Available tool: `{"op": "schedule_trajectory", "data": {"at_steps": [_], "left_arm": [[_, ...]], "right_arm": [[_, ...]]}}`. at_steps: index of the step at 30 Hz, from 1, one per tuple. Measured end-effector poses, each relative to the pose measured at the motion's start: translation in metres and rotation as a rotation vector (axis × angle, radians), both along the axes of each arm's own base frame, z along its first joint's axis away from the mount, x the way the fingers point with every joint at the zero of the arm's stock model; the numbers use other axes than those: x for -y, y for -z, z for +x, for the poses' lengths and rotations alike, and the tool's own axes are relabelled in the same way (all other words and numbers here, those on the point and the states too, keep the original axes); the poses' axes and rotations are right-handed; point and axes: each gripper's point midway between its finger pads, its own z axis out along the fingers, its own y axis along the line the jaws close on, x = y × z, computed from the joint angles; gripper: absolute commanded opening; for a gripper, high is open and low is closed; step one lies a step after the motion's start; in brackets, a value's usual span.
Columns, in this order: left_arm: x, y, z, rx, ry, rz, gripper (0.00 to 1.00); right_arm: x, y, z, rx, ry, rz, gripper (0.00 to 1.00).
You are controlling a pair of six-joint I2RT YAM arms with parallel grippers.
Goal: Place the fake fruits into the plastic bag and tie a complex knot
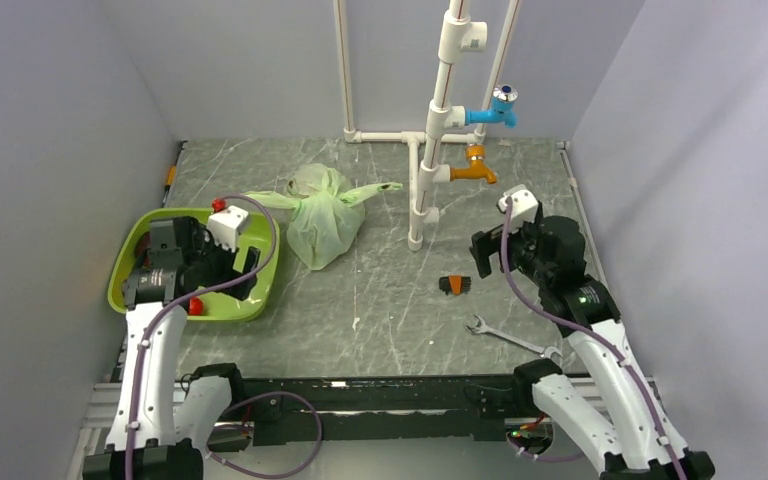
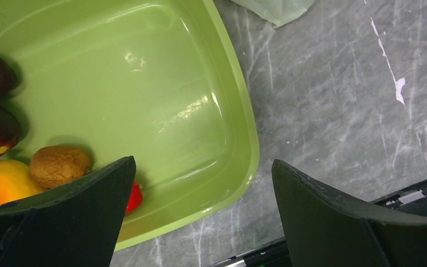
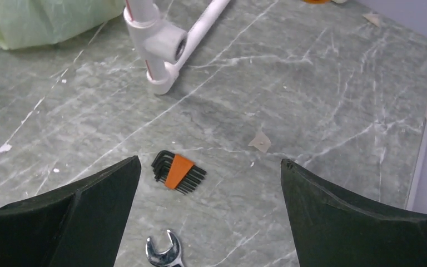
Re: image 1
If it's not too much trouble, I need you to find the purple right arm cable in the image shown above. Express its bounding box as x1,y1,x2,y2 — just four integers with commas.
499,198,690,480

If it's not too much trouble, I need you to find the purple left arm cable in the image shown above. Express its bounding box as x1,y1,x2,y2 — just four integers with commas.
124,193,279,480

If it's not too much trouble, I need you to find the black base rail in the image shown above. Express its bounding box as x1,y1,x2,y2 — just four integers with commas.
176,363,543,446

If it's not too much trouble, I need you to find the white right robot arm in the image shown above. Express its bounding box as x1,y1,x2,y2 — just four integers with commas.
469,216,716,479

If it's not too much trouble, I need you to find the green plastic basin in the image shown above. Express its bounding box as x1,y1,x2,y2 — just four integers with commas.
107,206,280,322

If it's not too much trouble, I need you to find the orange plastic faucet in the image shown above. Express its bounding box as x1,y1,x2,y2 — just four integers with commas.
449,144,497,185

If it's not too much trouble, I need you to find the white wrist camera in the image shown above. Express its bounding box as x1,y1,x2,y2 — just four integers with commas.
497,184,541,230
206,198,251,253

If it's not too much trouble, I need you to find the red fake tomato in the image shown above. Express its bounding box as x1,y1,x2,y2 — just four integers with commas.
186,297,205,316

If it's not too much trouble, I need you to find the light green plastic bag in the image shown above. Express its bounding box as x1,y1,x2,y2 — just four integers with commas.
247,163,403,270

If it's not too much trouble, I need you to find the white PVC pipe frame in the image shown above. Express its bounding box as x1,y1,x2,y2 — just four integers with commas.
332,0,524,253

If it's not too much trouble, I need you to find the silver metal wrench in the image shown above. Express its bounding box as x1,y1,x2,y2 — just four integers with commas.
464,315,562,363

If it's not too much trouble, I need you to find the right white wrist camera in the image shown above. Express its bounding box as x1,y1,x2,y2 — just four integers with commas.
497,184,541,230

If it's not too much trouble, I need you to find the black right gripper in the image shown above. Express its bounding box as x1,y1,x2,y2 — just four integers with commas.
469,212,553,287

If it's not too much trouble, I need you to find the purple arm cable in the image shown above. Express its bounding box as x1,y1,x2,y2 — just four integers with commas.
124,193,279,480
499,198,690,480

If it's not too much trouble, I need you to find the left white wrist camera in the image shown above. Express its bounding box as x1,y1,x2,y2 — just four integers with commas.
206,198,251,253

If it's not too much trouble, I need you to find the blue plastic faucet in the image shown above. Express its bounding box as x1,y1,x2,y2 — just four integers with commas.
464,84,518,128

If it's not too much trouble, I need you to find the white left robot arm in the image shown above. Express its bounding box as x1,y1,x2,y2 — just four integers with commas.
81,207,280,479

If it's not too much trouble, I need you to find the black orange small tool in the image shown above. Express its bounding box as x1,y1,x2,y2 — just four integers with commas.
438,275,472,296

